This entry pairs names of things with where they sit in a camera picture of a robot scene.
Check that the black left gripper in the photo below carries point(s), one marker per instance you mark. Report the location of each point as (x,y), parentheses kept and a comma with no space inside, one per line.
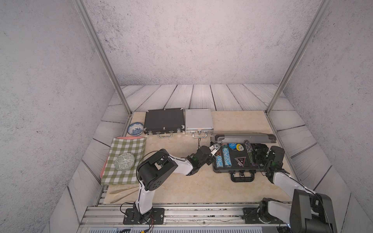
(211,160)

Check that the large black poker case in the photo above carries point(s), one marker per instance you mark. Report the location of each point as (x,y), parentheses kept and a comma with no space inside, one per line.
(242,155)

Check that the small silver poker case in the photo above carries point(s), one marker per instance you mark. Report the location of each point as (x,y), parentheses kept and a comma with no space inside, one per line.
(199,122)

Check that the black carbon poker case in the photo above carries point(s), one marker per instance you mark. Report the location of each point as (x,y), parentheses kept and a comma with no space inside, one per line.
(164,122)

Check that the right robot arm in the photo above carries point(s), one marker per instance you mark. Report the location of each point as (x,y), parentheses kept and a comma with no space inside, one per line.
(309,212)

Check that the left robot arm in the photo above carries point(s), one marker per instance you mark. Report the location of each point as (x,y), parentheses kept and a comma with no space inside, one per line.
(155,170)

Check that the light blue long chip stack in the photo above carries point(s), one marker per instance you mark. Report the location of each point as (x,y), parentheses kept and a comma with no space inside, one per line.
(226,156)

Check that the triangular all-in button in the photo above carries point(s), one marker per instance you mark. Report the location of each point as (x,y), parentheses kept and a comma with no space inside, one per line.
(240,161)

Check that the yellow blind button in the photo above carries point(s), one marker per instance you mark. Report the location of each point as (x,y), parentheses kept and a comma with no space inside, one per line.
(239,147)

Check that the blue floral ceramic bowl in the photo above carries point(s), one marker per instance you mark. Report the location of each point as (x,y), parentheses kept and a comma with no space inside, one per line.
(135,129)

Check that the pink cutting board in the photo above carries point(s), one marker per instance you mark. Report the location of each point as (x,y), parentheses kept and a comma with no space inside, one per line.
(130,137)

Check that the clear glass bowl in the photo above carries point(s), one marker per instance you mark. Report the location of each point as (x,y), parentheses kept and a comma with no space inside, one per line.
(124,162)

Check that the green checked cloth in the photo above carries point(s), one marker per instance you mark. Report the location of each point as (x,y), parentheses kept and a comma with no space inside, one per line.
(111,176)

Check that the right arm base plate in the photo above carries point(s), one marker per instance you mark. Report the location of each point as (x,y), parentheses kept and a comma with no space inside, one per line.
(252,215)

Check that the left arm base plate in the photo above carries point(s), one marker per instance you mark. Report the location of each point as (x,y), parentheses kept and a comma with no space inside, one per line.
(133,217)

